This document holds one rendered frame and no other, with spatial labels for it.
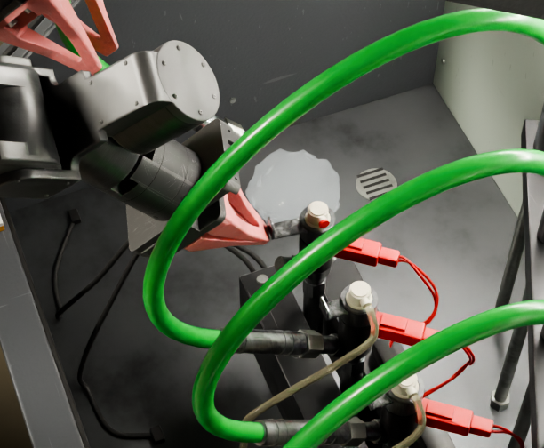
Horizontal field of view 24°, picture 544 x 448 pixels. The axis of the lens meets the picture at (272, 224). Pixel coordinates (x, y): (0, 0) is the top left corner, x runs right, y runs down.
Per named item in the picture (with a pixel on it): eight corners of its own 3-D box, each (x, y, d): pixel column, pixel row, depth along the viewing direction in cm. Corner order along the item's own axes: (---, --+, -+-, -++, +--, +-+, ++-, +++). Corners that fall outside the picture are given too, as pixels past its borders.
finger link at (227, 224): (294, 256, 97) (207, 208, 91) (227, 300, 101) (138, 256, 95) (283, 187, 102) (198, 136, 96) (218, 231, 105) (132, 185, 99)
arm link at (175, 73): (-48, 73, 84) (-19, 198, 82) (68, -7, 77) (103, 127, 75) (86, 90, 93) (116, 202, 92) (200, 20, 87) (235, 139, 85)
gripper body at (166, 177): (246, 195, 91) (171, 151, 86) (148, 262, 96) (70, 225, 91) (236, 126, 95) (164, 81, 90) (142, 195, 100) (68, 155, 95)
